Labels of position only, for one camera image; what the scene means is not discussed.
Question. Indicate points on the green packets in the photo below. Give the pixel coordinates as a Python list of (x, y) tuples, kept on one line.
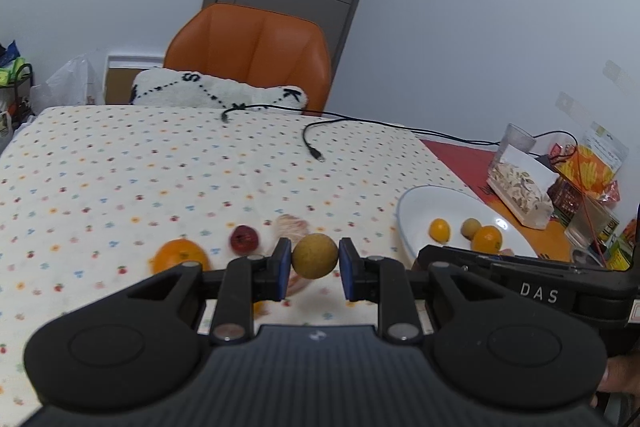
[(11, 71)]

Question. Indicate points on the red and orange table mat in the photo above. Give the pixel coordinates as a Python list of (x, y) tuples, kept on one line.
[(460, 162)]

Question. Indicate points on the yellow packets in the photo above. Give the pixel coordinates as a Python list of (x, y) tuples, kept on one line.
[(622, 247)]

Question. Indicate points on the patterned tissue pack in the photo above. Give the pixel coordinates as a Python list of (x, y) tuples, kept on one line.
[(520, 187)]

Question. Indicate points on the dark red plum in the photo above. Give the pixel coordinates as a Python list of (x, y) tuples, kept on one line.
[(243, 239)]

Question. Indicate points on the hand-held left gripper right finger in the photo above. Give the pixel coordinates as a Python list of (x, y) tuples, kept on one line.
[(346, 268)]

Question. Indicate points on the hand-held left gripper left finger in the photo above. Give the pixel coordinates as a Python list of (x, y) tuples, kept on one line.
[(284, 269)]

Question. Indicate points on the small tangerine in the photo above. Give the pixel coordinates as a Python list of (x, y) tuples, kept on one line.
[(440, 230), (260, 306)]

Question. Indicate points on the clear plastic container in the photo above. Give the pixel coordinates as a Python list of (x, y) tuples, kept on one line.
[(587, 224)]

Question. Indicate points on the clear plastic bag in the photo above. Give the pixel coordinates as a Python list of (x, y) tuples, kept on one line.
[(65, 82)]

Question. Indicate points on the floral white tablecloth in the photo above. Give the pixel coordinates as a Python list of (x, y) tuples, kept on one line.
[(125, 177)]

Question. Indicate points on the white pouch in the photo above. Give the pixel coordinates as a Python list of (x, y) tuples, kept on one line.
[(607, 147)]

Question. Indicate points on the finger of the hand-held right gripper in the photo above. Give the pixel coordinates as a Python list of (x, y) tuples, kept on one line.
[(460, 256)]

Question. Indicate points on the dark red box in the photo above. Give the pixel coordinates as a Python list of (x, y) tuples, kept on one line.
[(566, 198)]

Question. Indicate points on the large orange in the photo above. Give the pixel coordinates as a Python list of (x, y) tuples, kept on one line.
[(487, 240), (175, 254)]

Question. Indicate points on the black metal rack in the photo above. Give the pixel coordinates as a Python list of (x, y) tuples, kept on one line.
[(22, 99)]

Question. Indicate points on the clear glass cup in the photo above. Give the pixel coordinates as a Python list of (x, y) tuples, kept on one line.
[(517, 138)]

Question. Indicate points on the brown kiwi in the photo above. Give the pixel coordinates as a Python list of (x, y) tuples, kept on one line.
[(315, 256), (471, 228)]

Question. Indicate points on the grey charger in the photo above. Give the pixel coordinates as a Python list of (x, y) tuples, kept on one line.
[(545, 160)]

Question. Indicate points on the blue packet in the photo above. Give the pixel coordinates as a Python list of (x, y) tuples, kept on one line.
[(9, 49)]

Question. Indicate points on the person's right hand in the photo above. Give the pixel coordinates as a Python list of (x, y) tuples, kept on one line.
[(622, 374)]

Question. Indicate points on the white bowl with blue rim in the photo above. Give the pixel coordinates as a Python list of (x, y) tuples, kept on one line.
[(420, 217)]

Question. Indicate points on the orange snack bag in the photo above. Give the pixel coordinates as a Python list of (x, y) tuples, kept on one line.
[(590, 172)]

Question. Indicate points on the white cushion with black letters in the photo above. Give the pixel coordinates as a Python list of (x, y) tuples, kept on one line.
[(170, 89)]

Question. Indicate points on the orange leather chair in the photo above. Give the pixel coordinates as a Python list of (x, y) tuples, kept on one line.
[(250, 42)]

